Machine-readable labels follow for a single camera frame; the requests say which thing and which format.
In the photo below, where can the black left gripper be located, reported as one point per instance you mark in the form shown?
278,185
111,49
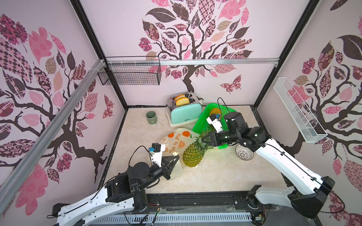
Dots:
167,167

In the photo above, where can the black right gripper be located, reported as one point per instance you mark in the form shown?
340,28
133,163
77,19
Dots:
216,138

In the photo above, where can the large pineapple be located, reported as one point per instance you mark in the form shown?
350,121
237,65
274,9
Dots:
195,152

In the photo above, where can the cream plastic bag orange print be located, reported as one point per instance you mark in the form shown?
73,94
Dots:
176,143

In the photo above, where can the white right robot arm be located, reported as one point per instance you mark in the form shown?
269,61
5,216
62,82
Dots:
309,191

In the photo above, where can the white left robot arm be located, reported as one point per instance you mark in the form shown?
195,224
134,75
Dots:
125,193

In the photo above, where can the small pineapple in basket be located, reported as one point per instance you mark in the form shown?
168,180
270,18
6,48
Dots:
215,111

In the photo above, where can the green plastic basket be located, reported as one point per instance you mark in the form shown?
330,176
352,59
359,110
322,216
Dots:
202,126

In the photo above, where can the mint green toaster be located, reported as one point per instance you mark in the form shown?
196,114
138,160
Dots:
182,115

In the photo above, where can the front bread slice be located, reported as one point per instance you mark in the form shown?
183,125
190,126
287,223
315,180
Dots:
182,101

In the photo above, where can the bread slice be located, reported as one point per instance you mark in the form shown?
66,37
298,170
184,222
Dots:
182,101
178,97

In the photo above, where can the back bread slice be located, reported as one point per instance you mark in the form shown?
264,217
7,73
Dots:
178,97

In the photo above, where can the green ceramic cup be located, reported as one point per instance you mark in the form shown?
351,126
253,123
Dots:
151,117

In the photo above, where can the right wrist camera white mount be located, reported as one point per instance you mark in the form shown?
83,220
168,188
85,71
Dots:
214,121

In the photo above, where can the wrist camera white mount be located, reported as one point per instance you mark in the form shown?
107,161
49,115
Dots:
156,152
214,121

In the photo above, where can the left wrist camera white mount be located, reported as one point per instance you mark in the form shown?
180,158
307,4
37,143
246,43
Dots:
156,152

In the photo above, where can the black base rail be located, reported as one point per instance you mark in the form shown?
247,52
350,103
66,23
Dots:
174,201

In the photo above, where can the white vented cable duct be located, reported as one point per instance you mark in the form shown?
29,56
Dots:
173,219

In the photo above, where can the aluminium frame bar back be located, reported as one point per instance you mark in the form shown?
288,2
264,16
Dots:
199,61

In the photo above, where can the aluminium frame bar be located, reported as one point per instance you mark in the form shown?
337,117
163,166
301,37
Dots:
199,61
18,176

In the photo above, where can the black wire wall basket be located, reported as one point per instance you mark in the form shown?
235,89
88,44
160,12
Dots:
131,70

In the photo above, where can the white wire wall shelf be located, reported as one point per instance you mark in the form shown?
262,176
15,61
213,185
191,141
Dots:
294,99

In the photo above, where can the aluminium frame bar left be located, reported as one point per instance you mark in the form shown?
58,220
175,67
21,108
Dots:
18,176

